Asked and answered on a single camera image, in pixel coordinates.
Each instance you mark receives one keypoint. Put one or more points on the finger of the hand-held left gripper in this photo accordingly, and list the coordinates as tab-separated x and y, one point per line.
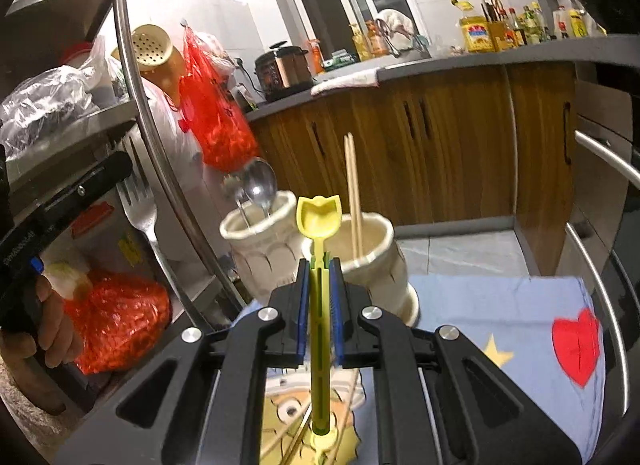
35	264
90	185

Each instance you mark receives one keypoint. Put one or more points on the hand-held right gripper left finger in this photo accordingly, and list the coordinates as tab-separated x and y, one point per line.
301	310

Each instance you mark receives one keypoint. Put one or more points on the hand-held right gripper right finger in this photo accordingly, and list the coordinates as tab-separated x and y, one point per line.
339	310

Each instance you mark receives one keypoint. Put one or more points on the silver fork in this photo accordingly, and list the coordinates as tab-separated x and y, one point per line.
140	210
231	185

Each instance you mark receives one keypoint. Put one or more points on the cream floral ceramic utensil holder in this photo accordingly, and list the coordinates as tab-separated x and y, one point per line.
380	265

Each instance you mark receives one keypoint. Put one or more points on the yellow green training chopstick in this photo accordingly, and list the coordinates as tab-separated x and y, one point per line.
320	215

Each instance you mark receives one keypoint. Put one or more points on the silver spoon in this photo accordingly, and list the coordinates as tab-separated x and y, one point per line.
260	187

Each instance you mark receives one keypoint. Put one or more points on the person's left hand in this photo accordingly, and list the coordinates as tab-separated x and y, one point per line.
57	330

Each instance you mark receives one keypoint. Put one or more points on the pale round vegetable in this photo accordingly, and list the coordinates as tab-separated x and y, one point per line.
65	277

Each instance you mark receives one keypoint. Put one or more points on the white container red lid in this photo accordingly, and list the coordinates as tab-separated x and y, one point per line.
92	220

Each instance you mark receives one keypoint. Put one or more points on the white plastic bag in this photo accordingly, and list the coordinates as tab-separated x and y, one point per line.
170	135

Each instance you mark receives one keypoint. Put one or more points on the clear plastic bag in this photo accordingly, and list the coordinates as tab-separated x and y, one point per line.
45	100

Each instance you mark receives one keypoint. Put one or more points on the orange-red produce bag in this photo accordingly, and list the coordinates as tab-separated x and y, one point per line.
125	315

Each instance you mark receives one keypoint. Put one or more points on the stainless steel shelf rack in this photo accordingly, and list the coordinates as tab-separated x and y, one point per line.
134	70

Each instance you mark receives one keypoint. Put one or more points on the blue cartoon printed cloth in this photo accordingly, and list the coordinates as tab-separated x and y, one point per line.
475	305

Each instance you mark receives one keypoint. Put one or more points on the red plastic bag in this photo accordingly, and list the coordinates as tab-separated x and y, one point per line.
215	115

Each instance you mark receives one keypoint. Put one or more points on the yellow strainer ladle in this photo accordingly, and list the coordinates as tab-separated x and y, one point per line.
150	47

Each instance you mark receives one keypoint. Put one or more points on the wooden kitchen cabinets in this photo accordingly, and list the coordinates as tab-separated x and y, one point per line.
450	145

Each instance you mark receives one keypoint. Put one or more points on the electric pressure cooker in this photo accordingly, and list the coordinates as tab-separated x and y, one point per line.
282	67

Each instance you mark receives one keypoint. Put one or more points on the white dish cloth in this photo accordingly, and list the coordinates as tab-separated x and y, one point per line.
345	81

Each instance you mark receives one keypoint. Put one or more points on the green box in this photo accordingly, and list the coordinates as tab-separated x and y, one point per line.
340	59

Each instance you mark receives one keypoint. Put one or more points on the yellow liquid bottle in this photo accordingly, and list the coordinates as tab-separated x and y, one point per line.
360	42

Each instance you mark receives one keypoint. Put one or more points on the orange liquid bottle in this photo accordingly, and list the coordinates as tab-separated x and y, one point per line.
377	40

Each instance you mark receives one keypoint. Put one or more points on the white rag on faucet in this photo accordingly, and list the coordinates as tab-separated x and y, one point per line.
397	25

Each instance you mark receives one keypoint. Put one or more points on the yellow cooking oil bottle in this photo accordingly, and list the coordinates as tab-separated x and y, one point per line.
475	35

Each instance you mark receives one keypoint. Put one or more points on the wooden knife block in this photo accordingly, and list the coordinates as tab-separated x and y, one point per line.
495	35

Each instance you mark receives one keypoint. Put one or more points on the row of sauce bottles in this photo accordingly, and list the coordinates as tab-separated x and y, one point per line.
527	27

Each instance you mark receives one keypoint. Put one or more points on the white plastic jug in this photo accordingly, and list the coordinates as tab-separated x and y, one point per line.
561	25

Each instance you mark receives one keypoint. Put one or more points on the yellow squeeze bottle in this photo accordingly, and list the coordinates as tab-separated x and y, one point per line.
577	25

